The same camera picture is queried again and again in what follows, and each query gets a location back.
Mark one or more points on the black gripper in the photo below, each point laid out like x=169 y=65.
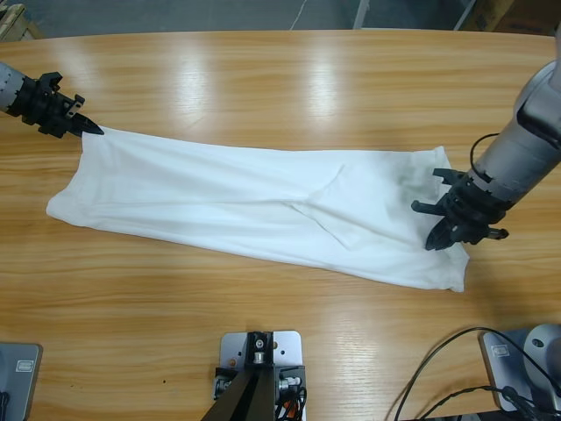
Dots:
x=44 y=109
x=477 y=210

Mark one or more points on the white T-shirt black logo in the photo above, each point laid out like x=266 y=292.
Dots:
x=241 y=197

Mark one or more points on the wooden pallet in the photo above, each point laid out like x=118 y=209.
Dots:
x=19 y=24

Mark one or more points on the white mounting plate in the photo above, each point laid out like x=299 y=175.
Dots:
x=289 y=344

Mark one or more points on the white slanted metal leg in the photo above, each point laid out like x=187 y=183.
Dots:
x=465 y=13

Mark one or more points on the cardboard box green print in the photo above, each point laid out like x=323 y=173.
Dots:
x=484 y=13

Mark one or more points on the cardboard box black lettering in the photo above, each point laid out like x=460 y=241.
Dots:
x=526 y=13

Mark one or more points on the white upright metal leg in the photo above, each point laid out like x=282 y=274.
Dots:
x=363 y=12

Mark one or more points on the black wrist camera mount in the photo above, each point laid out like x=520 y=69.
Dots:
x=447 y=176
x=49 y=80

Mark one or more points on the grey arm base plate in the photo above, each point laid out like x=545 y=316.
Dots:
x=19 y=386
x=497 y=373

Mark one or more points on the black corner bracket silver knob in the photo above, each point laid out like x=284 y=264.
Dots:
x=289 y=379
x=221 y=386

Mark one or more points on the dark camera post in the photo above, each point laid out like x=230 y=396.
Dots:
x=250 y=403

